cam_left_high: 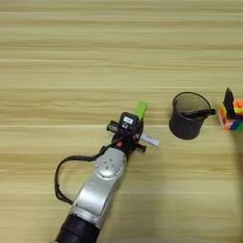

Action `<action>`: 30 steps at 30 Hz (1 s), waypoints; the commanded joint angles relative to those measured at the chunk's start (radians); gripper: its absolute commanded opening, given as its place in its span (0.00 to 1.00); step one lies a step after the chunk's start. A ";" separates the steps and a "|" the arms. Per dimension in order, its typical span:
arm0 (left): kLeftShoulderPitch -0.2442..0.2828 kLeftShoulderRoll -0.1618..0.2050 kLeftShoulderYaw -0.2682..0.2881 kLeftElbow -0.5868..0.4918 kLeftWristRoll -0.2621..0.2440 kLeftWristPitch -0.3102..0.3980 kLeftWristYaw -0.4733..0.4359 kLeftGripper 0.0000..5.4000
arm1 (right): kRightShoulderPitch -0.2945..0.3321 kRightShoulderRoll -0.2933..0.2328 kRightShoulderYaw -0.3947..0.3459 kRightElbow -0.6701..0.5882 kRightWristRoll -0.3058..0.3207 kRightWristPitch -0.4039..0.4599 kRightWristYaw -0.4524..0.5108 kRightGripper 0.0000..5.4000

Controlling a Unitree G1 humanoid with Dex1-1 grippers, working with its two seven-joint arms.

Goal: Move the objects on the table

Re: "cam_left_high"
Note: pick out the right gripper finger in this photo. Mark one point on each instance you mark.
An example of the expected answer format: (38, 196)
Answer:
(228, 102)

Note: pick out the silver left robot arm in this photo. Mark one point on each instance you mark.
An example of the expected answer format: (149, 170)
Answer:
(95, 196)

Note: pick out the left gripper small black box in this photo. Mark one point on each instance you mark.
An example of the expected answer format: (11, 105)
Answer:
(128, 125)

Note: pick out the black pen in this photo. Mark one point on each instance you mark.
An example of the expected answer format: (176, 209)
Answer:
(211, 111)

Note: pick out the black mesh pen cup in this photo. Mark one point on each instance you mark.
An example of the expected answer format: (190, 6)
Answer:
(183, 129)

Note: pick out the white marker with black cap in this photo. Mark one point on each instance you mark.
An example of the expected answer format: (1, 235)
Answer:
(152, 140)

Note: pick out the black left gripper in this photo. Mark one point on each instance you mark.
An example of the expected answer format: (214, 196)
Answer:
(126, 142)

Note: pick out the green rectangular block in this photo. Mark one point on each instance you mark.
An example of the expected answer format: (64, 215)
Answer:
(141, 109)

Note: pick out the multicolour puzzle cube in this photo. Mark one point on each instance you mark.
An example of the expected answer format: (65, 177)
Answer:
(228, 123)

